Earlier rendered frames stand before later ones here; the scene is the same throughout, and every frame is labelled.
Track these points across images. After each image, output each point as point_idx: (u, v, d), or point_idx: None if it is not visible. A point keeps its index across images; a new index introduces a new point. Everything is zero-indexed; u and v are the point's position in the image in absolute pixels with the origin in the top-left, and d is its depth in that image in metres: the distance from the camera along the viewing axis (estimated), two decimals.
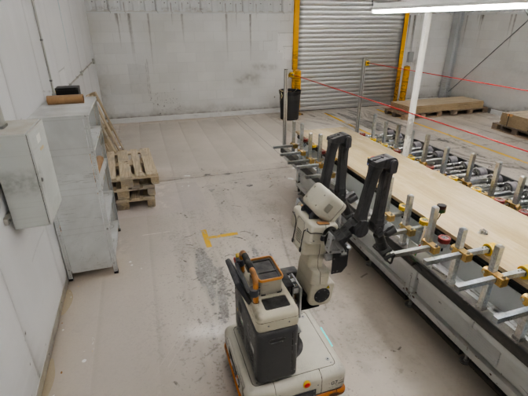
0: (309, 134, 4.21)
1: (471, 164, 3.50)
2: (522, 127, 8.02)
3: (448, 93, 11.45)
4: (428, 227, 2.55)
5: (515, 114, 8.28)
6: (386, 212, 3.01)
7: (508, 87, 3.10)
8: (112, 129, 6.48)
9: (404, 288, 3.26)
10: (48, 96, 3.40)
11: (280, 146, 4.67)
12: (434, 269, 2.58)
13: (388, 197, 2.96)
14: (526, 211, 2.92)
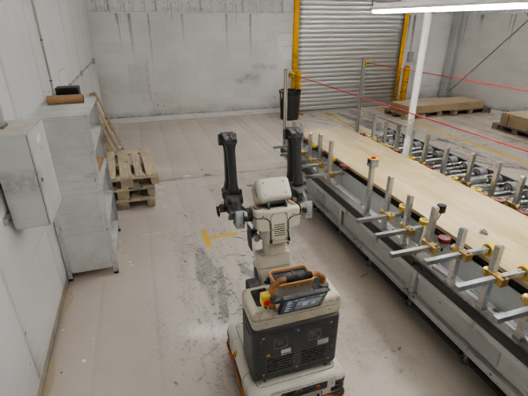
0: (309, 134, 4.21)
1: (471, 164, 3.50)
2: (522, 127, 8.02)
3: (448, 93, 11.45)
4: (428, 227, 2.55)
5: (515, 114, 8.28)
6: (386, 212, 3.01)
7: (508, 87, 3.10)
8: (112, 129, 6.48)
9: (404, 288, 3.26)
10: (48, 96, 3.40)
11: (280, 146, 4.67)
12: (434, 269, 2.58)
13: (388, 197, 2.96)
14: (526, 211, 2.92)
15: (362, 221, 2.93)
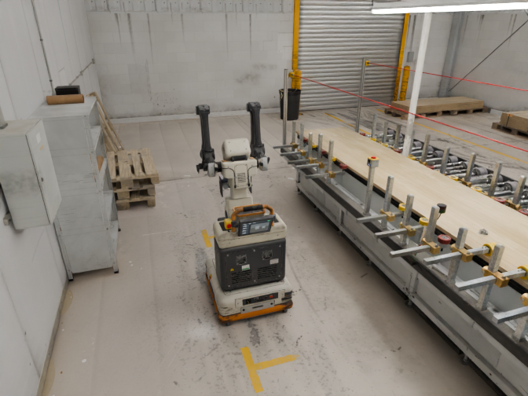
0: (309, 134, 4.21)
1: (471, 164, 3.50)
2: (522, 127, 8.02)
3: (448, 93, 11.45)
4: (428, 227, 2.55)
5: (515, 114, 8.28)
6: (386, 212, 3.01)
7: (508, 87, 3.10)
8: (112, 129, 6.48)
9: (404, 288, 3.26)
10: (48, 96, 3.40)
11: (280, 146, 4.67)
12: (434, 269, 2.58)
13: (388, 197, 2.96)
14: (526, 211, 2.92)
15: (362, 221, 2.93)
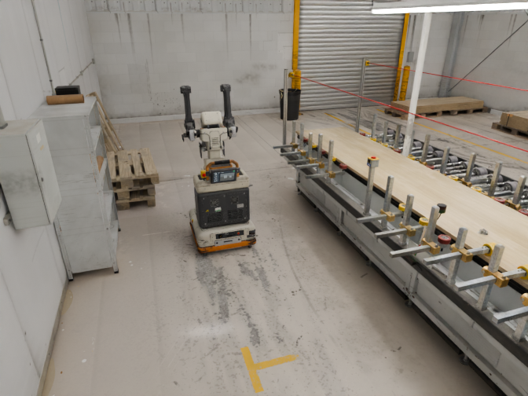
0: (309, 134, 4.21)
1: (471, 164, 3.50)
2: (522, 127, 8.02)
3: (448, 93, 11.45)
4: (428, 227, 2.55)
5: (515, 114, 8.28)
6: (386, 212, 3.01)
7: (508, 87, 3.10)
8: (112, 129, 6.48)
9: (404, 288, 3.26)
10: (48, 96, 3.40)
11: (280, 146, 4.67)
12: (434, 269, 2.58)
13: (388, 197, 2.96)
14: (526, 211, 2.92)
15: (362, 221, 2.93)
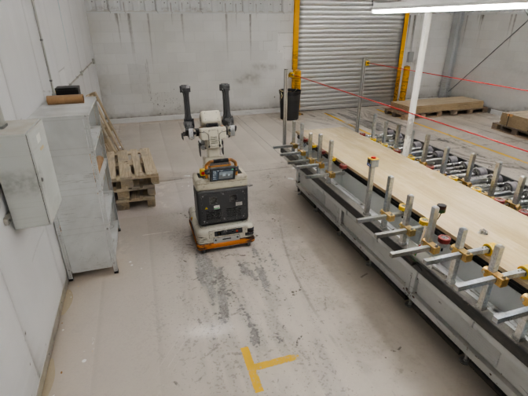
0: (309, 134, 4.21)
1: (471, 164, 3.50)
2: (522, 127, 8.02)
3: (448, 93, 11.45)
4: (428, 227, 2.55)
5: (515, 114, 8.28)
6: (386, 212, 3.01)
7: (508, 87, 3.10)
8: (112, 129, 6.48)
9: (404, 288, 3.26)
10: (48, 96, 3.40)
11: (280, 146, 4.67)
12: (434, 269, 2.58)
13: (388, 197, 2.96)
14: (526, 211, 2.92)
15: (362, 221, 2.93)
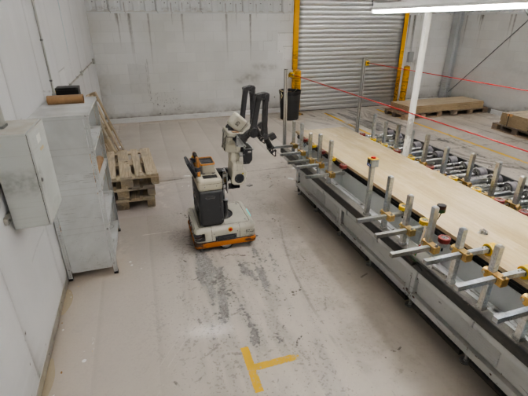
0: (309, 134, 4.21)
1: (471, 164, 3.50)
2: (522, 127, 8.02)
3: (448, 93, 11.45)
4: (428, 227, 2.55)
5: (515, 114, 8.28)
6: (386, 212, 3.01)
7: (508, 87, 3.10)
8: (112, 129, 6.48)
9: (404, 288, 3.26)
10: (48, 96, 3.40)
11: (280, 146, 4.67)
12: (434, 269, 2.58)
13: (388, 197, 2.96)
14: (526, 211, 2.92)
15: (362, 221, 2.93)
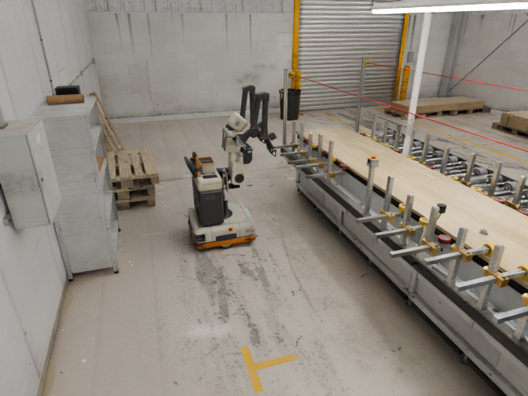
0: (309, 134, 4.21)
1: (471, 164, 3.50)
2: (522, 127, 8.02)
3: (448, 93, 11.45)
4: (428, 227, 2.55)
5: (515, 114, 8.28)
6: (386, 212, 3.01)
7: (508, 87, 3.10)
8: (112, 129, 6.48)
9: (404, 288, 3.26)
10: (48, 96, 3.40)
11: (280, 146, 4.67)
12: (434, 269, 2.58)
13: (388, 197, 2.96)
14: (526, 211, 2.92)
15: (362, 221, 2.93)
